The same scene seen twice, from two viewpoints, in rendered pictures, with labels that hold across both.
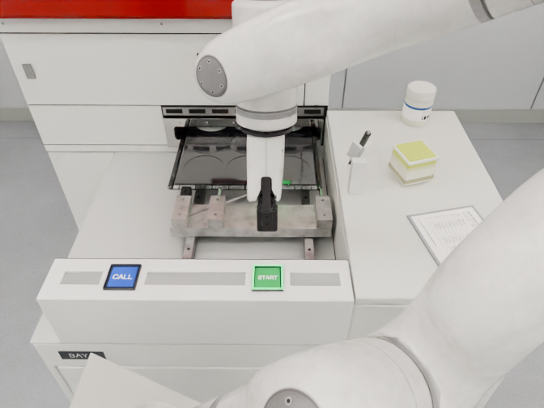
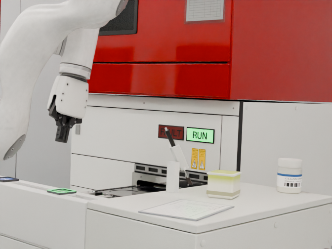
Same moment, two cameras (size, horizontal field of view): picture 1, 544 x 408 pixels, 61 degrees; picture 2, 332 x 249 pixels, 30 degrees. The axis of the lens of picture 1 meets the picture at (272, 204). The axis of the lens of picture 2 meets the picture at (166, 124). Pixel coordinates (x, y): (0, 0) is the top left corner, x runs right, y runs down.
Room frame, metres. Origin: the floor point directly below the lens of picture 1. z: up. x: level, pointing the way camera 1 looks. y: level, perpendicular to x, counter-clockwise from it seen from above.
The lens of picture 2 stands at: (-0.54, -1.27, 1.24)
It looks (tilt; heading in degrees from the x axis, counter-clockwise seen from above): 3 degrees down; 41
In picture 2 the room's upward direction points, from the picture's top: 2 degrees clockwise
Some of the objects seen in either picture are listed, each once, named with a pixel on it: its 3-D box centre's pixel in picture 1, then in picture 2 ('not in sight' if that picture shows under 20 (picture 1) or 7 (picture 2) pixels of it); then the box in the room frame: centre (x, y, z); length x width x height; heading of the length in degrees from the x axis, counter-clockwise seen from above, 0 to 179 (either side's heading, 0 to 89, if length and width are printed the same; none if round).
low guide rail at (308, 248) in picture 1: (306, 214); not in sight; (0.82, -0.08, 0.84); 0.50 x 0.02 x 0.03; 0
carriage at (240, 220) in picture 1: (251, 220); not in sight; (0.77, 0.05, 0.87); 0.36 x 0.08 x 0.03; 90
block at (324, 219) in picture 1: (323, 211); not in sight; (0.77, -0.12, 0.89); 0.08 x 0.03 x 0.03; 0
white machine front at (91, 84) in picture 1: (176, 88); (145, 151); (1.11, 0.26, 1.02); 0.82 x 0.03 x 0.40; 90
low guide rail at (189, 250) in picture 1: (197, 213); not in sight; (0.82, 0.19, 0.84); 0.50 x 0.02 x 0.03; 0
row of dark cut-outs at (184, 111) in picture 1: (243, 111); (180, 174); (1.10, 0.08, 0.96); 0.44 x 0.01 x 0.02; 90
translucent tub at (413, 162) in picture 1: (412, 163); (224, 184); (0.81, -0.31, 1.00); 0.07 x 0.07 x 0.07; 18
